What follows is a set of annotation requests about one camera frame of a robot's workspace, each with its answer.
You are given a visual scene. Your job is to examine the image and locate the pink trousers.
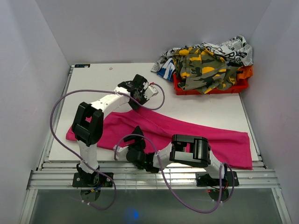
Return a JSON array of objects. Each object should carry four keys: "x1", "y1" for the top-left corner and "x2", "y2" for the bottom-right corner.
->
[{"x1": 65, "y1": 107, "x2": 253, "y2": 170}]

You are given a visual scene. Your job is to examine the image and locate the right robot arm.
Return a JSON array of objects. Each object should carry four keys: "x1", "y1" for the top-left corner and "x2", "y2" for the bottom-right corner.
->
[{"x1": 115, "y1": 126, "x2": 228, "y2": 187}]

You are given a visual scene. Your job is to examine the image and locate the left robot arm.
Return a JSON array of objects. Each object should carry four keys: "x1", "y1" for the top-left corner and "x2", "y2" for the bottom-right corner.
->
[{"x1": 71, "y1": 74, "x2": 158, "y2": 187}]

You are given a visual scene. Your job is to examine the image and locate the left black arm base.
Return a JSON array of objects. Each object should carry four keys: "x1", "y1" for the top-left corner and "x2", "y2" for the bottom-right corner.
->
[{"x1": 72, "y1": 173, "x2": 113, "y2": 188}]

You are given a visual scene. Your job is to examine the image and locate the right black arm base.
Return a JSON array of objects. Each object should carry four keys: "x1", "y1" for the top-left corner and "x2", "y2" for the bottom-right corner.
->
[{"x1": 195, "y1": 171, "x2": 239, "y2": 187}]

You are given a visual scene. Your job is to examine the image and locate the camouflage trousers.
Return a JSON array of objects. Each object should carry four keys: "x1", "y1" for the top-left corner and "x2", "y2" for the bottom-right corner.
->
[{"x1": 172, "y1": 48, "x2": 242, "y2": 94}]

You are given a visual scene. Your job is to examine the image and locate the black white print trousers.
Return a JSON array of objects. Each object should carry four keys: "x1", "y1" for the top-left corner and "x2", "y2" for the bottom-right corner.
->
[{"x1": 150, "y1": 35, "x2": 253, "y2": 73}]

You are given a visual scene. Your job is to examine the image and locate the blue white garment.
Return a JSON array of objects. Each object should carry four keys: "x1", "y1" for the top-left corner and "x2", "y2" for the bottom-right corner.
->
[{"x1": 157, "y1": 57, "x2": 176, "y2": 82}]

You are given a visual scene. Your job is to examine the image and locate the dark label sticker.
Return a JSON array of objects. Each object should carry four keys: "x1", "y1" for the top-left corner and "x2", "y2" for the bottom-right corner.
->
[{"x1": 74, "y1": 64, "x2": 90, "y2": 68}]

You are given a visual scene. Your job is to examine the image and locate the red plastic bin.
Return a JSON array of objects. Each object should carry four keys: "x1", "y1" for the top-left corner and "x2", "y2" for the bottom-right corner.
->
[{"x1": 173, "y1": 73, "x2": 249, "y2": 95}]

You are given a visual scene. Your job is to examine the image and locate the orange garment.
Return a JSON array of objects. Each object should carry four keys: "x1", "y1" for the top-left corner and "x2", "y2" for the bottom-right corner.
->
[{"x1": 236, "y1": 65, "x2": 253, "y2": 81}]

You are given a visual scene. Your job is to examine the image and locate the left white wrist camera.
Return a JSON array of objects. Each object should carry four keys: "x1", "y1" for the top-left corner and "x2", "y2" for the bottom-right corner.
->
[{"x1": 144, "y1": 83, "x2": 158, "y2": 101}]

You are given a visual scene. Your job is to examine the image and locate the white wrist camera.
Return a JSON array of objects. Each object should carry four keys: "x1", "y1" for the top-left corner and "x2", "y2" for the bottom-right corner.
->
[
  {"x1": 113, "y1": 145, "x2": 128, "y2": 157},
  {"x1": 144, "y1": 83, "x2": 158, "y2": 101}
]

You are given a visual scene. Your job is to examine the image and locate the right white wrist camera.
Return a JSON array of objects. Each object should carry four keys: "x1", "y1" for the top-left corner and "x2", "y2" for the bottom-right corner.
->
[{"x1": 113, "y1": 145, "x2": 128, "y2": 157}]

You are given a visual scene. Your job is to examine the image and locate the aluminium rail frame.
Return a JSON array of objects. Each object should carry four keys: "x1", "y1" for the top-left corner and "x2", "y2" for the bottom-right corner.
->
[{"x1": 20, "y1": 63, "x2": 291, "y2": 224}]

